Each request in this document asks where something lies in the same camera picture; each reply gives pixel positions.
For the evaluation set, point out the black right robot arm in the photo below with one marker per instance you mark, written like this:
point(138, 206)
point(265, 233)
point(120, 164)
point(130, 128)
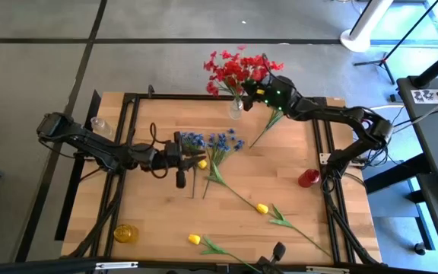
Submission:
point(337, 114)

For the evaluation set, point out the black caster wheel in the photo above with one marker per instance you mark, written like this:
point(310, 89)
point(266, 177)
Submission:
point(419, 248)

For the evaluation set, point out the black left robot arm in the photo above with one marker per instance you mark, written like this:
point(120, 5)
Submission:
point(89, 142)

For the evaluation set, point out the silver metal bracket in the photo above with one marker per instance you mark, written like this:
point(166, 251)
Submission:
point(325, 158)
point(116, 265)
point(325, 269)

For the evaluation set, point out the black side desk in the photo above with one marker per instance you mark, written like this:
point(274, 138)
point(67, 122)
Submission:
point(432, 129)

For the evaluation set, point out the black clamp hook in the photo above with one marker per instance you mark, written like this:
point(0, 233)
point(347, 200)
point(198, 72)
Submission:
point(150, 90)

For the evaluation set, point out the clear glass bottle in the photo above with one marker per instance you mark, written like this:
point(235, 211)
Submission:
point(101, 127)

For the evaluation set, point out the black tripod stand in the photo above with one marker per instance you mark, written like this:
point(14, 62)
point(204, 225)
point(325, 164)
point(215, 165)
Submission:
point(384, 61)

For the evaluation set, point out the black horizontal bar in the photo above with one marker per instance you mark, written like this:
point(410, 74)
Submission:
point(32, 266)

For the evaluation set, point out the red vase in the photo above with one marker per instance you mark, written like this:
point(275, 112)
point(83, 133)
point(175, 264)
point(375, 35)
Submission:
point(309, 177)

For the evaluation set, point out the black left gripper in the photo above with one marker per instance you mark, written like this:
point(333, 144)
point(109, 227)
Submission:
point(173, 156)

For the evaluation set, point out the red artificial flower bunch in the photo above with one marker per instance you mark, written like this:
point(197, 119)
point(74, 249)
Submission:
point(224, 70)
point(257, 62)

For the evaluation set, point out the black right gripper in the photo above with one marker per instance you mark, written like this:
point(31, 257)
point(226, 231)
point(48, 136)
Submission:
point(276, 95)

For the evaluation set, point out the floor stand with white base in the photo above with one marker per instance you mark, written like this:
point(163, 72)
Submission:
point(357, 38)

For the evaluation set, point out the black knobbed mount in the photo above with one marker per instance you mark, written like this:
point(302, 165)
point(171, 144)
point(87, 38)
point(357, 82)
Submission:
point(278, 250)

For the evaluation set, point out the clear glass vase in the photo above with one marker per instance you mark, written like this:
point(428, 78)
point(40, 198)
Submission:
point(236, 110)

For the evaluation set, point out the small black floor box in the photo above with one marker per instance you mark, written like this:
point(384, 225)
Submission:
point(395, 97)

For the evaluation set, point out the white marker label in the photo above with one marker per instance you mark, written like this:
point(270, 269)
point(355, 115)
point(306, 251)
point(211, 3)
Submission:
point(430, 96)

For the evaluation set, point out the amber glass vase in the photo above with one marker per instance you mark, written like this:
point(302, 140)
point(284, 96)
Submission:
point(126, 233)

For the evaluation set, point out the black side panel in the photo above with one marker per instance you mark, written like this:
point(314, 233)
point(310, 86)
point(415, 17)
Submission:
point(68, 198)

